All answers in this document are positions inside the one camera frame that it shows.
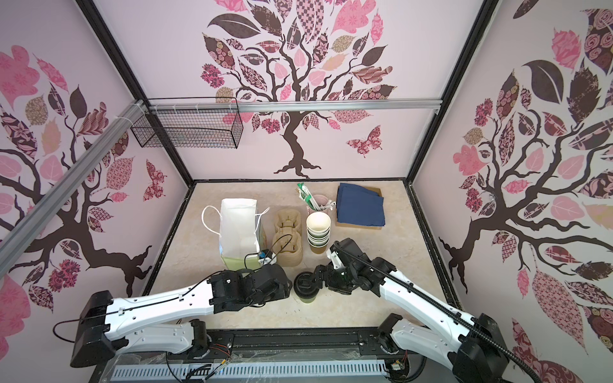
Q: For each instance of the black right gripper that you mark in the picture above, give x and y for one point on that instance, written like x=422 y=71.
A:
x=321 y=278

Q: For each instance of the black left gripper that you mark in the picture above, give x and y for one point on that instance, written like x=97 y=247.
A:
x=283 y=291

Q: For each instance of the white green paper cup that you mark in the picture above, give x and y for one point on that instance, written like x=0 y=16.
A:
x=307 y=298

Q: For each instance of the black cup lid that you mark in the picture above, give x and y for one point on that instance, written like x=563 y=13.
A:
x=305 y=282

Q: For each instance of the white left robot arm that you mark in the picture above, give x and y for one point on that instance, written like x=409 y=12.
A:
x=108 y=326

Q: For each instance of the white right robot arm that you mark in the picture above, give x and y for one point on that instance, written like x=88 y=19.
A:
x=470 y=346

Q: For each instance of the white paper takeout bag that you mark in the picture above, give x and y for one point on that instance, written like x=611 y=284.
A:
x=238 y=226

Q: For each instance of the stacked paper cups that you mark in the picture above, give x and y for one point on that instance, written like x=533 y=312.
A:
x=318 y=231

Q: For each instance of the blue napkin stack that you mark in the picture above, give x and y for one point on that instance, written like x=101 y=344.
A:
x=360 y=203

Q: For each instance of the pink bucket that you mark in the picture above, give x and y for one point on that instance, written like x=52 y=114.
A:
x=311 y=211

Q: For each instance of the brown cardboard napkin box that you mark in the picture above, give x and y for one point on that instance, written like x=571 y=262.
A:
x=373 y=191

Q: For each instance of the green wrapped stirrers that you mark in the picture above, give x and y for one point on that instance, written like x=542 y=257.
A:
x=304 y=194

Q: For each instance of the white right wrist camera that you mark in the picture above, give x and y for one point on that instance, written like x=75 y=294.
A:
x=335 y=260

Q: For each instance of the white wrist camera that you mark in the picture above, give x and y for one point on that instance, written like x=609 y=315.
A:
x=335 y=260
x=267 y=257

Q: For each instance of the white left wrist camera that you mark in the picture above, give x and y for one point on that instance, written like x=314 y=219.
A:
x=267 y=257

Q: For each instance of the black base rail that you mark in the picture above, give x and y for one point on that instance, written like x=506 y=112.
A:
x=285 y=345

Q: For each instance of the white slotted cable duct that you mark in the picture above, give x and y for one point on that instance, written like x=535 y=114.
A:
x=250 y=371

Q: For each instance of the black wire basket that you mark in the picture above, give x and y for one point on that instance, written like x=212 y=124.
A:
x=190 y=122

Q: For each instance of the aluminium rail back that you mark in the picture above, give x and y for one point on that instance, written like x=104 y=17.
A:
x=297 y=106

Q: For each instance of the aluminium rail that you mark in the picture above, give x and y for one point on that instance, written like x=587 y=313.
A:
x=26 y=231
x=297 y=106

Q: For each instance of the aluminium rail left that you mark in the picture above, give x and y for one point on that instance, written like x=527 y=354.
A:
x=26 y=231

